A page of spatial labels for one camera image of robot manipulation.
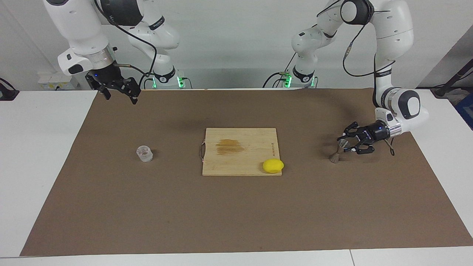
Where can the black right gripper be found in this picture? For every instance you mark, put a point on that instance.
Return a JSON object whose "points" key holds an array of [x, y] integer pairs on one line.
{"points": [[105, 75]]}

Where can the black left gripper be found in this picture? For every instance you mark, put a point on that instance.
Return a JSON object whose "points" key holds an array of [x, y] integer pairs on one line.
{"points": [[377, 133]]}

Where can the steel cocktail jigger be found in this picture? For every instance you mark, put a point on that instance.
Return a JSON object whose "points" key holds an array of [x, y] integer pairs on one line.
{"points": [[335, 159]]}

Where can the clear glass cup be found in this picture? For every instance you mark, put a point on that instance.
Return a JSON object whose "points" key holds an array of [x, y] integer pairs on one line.
{"points": [[145, 154]]}

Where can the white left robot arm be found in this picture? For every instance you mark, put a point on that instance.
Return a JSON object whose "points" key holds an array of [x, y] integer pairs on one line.
{"points": [[391, 22]]}

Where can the white power strip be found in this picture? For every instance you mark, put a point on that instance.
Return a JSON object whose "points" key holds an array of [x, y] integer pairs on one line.
{"points": [[55, 79]]}

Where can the yellow lemon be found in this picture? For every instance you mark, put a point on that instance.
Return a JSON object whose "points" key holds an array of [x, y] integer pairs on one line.
{"points": [[273, 166]]}

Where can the black stand pole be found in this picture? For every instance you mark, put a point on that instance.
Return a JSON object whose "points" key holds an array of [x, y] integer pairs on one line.
{"points": [[443, 90]]}

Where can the blue box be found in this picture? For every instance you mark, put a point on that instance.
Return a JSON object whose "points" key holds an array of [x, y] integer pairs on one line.
{"points": [[467, 111]]}

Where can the wooden cutting board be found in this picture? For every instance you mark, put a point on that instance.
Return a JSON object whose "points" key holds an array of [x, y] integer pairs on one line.
{"points": [[240, 162]]}

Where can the brown paper table mat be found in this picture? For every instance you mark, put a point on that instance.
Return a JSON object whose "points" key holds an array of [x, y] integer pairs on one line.
{"points": [[221, 214]]}

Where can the black clamp mount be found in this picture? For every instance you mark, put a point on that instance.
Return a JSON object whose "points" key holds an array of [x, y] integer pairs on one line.
{"points": [[7, 94]]}

